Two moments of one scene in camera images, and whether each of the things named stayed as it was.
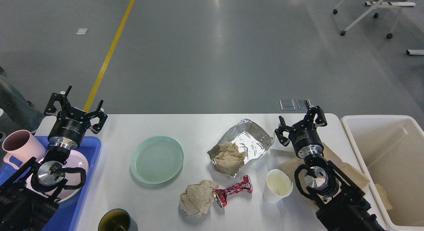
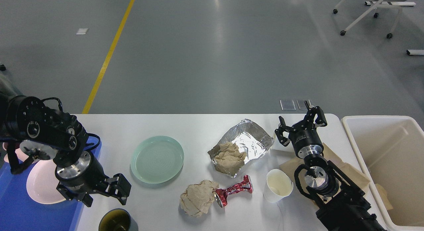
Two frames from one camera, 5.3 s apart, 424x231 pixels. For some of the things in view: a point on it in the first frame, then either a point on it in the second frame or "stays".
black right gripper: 305,138 stays
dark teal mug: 117,219 stays
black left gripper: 69,129 to 87,176
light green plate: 156,160 stays
